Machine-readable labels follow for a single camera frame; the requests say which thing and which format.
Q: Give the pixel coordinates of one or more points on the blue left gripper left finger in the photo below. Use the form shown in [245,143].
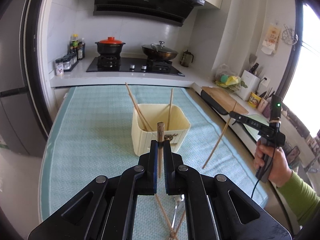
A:
[152,168]

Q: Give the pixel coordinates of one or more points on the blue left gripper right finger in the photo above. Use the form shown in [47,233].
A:
[169,168]

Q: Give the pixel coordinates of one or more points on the wooden chopstick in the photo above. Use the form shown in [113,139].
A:
[179,225]
[172,232]
[219,138]
[160,140]
[146,126]
[170,108]
[129,90]

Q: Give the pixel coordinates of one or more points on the green sleeved forearm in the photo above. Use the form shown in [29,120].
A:
[301,198]

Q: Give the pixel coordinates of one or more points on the person right hand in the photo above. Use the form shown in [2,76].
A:
[280,172]

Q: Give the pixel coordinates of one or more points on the metal spoon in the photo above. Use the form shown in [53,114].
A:
[178,200]

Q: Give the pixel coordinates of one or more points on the cream utensil holder box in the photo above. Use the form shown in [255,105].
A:
[155,118]

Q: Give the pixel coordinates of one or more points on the yellow cup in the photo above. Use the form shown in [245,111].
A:
[254,100]

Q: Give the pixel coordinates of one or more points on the wooden cutting board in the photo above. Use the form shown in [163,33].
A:
[221,101]

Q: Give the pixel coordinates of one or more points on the white knife block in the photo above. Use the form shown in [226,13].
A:
[248,84]

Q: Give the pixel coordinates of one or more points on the light blue table mat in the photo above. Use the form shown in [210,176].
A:
[91,136]

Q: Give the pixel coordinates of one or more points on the yellow green fruit bag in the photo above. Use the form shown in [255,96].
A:
[226,78]

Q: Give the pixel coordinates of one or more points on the black gas stove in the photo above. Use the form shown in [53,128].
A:
[134,65]

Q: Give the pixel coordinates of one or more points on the wok with glass lid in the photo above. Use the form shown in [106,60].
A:
[159,52]

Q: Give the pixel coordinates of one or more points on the dark glass kettle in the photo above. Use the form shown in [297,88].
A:
[186,59]

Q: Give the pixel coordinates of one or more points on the black pot red lid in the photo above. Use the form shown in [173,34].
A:
[109,46]

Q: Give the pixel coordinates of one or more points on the spice jar rack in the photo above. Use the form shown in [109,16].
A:
[69,61]

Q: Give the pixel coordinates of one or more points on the white spice jar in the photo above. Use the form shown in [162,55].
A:
[59,70]

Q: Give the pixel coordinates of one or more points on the grey refrigerator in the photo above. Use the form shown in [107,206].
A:
[25,120]

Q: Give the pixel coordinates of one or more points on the sauce bottles group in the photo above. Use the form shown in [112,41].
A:
[77,45]

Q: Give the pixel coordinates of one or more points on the black range hood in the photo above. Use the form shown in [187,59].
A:
[173,12]

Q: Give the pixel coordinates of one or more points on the wall calendar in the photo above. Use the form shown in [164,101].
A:
[271,39]

